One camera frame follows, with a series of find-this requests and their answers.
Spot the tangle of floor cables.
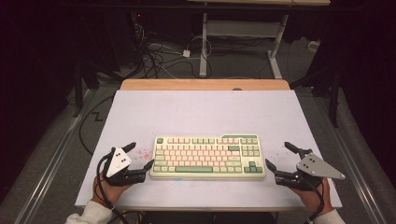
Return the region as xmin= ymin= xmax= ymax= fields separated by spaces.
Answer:
xmin=132 ymin=22 xmax=214 ymax=79

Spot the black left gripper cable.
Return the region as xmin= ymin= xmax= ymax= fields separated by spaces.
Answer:
xmin=96 ymin=148 xmax=131 ymax=224

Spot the black floor cable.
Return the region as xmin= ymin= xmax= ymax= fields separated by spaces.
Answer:
xmin=78 ymin=94 xmax=115 ymax=157

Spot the white table mat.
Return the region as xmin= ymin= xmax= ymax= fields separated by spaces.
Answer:
xmin=75 ymin=89 xmax=343 ymax=209

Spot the wooden table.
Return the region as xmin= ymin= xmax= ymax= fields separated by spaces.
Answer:
xmin=81 ymin=78 xmax=335 ymax=213

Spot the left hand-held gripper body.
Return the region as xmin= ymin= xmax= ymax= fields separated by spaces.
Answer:
xmin=98 ymin=147 xmax=148 ymax=188

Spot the orange wristband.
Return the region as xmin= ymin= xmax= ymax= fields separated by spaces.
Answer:
xmin=92 ymin=193 xmax=110 ymax=208

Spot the person's right hand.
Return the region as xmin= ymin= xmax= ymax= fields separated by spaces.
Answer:
xmin=290 ymin=176 xmax=334 ymax=217

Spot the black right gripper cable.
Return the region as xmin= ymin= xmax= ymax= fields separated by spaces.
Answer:
xmin=306 ymin=178 xmax=327 ymax=222

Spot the black metal stand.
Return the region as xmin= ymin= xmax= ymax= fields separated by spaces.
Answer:
xmin=73 ymin=60 xmax=94 ymax=119

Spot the cream and green keyboard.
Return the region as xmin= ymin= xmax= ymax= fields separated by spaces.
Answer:
xmin=149 ymin=133 xmax=266 ymax=181

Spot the metal floor rail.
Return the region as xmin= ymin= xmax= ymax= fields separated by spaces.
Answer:
xmin=314 ymin=92 xmax=389 ymax=224
xmin=13 ymin=89 xmax=94 ymax=224

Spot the white metal desk frame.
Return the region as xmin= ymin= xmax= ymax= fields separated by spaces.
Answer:
xmin=199 ymin=12 xmax=289 ymax=79

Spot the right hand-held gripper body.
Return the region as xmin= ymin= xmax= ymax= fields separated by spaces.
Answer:
xmin=274 ymin=148 xmax=347 ymax=191

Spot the person's left hand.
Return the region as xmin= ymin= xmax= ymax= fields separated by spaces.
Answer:
xmin=92 ymin=172 xmax=134 ymax=208

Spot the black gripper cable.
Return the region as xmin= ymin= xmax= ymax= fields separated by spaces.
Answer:
xmin=306 ymin=178 xmax=327 ymax=222
xmin=96 ymin=148 xmax=131 ymax=224

